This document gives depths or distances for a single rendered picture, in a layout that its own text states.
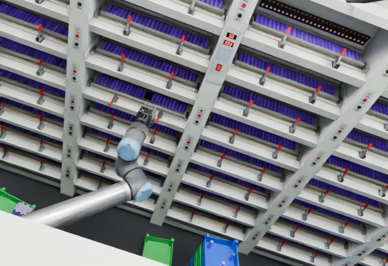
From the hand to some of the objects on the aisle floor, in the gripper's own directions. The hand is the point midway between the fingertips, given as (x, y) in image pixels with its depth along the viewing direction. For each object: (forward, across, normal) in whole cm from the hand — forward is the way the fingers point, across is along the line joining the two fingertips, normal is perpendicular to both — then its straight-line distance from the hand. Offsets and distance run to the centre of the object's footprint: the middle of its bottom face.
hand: (149, 109), depth 148 cm
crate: (-23, +72, +100) cm, 125 cm away
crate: (-22, -33, +104) cm, 111 cm away
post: (+16, +44, +104) cm, 114 cm away
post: (+16, -26, +104) cm, 108 cm away
